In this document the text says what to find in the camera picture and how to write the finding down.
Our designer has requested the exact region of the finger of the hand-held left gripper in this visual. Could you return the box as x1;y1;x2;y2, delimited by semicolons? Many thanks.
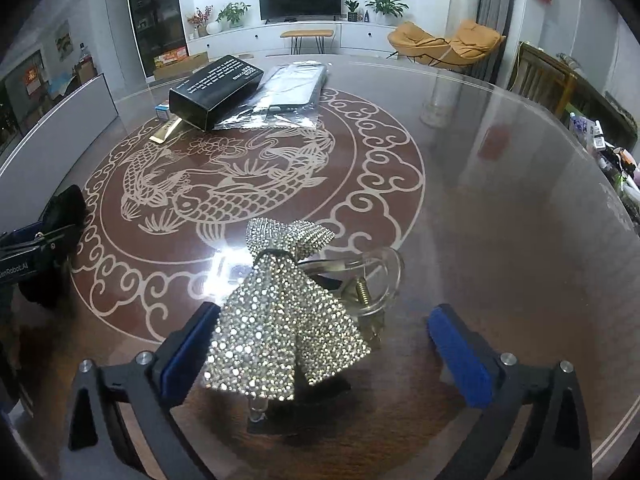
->
0;224;81;264
0;229;37;247

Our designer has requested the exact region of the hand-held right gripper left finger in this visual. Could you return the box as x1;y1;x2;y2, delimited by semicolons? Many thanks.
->
66;301;222;480

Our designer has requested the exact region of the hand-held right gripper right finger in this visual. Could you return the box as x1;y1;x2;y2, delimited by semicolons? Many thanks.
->
428;303;594;480

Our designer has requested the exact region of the black fuzzy hair tie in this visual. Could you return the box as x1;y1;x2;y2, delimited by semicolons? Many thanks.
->
17;185;87;309

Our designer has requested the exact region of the rhinestone bow hair clip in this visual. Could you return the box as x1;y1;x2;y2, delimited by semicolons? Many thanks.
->
200;217;406;423

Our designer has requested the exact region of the gold rectangular case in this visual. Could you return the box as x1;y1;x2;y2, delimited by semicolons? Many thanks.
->
149;116;190;145

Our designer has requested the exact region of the white door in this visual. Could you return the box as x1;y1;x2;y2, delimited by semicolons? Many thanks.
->
105;0;146;89

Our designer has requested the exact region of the black cardboard box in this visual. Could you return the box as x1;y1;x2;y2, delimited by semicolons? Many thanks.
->
168;54;265;131

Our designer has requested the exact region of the pile of small household goods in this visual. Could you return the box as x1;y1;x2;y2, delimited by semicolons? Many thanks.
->
567;110;640;237

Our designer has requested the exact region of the glass display cabinet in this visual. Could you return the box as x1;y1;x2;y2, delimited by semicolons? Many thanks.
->
125;0;189;77

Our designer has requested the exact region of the red flower arrangement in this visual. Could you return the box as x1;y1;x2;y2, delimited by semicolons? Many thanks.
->
187;6;215;38

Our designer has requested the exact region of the clear packaged phone case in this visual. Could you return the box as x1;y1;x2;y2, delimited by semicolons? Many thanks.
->
215;61;332;131

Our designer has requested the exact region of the dark wooden sideboard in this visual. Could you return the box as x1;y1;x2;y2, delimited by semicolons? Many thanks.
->
565;65;640;137

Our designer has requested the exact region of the bushy green potted plant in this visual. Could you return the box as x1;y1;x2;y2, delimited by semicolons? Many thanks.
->
216;1;251;29

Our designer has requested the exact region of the yellow lounge chair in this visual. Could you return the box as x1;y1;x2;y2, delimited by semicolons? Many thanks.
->
387;20;507;69

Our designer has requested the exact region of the wooden bench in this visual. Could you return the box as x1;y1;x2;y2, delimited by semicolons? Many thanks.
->
280;29;335;55

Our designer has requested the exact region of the white television cabinet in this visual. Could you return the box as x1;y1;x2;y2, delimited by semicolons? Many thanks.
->
187;20;402;59

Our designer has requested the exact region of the grey and white curtain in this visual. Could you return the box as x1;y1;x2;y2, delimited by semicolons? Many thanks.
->
452;0;519;69

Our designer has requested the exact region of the large leafy potted plant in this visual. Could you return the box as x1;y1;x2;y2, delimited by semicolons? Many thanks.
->
365;0;410;24

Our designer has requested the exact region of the framed wall picture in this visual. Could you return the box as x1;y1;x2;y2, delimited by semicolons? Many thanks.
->
54;20;74;59

